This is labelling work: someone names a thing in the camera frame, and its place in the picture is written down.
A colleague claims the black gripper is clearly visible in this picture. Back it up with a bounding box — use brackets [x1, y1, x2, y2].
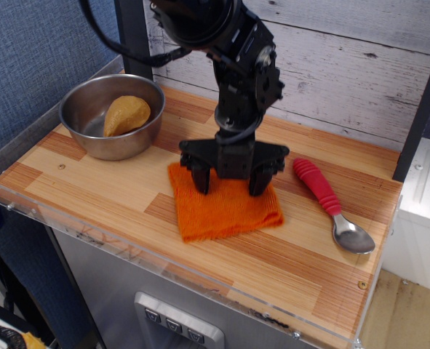
[179, 138, 290, 196]

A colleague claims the orange cloth napkin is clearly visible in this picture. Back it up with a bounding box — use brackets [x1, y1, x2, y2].
[168, 163, 284, 243]

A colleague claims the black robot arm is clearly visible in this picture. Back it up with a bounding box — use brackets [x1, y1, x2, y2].
[151, 1, 289, 196]

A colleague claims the tan pear shaped toy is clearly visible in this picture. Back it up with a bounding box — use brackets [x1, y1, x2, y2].
[103, 95, 151, 137]

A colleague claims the stainless steel bowl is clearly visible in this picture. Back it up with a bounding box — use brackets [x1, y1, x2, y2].
[59, 74, 165, 161]

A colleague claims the clear acrylic edge guard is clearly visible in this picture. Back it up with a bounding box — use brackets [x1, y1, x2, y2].
[0, 174, 401, 348]

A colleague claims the silver button control panel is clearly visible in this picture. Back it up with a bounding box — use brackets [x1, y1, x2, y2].
[134, 292, 225, 348]

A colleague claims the stainless steel cabinet front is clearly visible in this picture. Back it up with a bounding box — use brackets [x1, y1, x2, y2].
[53, 230, 308, 348]

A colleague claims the white ridged appliance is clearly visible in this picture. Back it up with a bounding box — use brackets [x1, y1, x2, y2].
[382, 138, 430, 289]

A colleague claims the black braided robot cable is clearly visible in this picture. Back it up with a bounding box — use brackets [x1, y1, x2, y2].
[78, 0, 192, 68]

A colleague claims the red handled metal spoon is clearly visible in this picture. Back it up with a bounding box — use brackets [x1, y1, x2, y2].
[293, 158, 375, 254]

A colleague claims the black vertical frame post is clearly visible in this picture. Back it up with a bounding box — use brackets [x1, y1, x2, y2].
[114, 0, 153, 80]

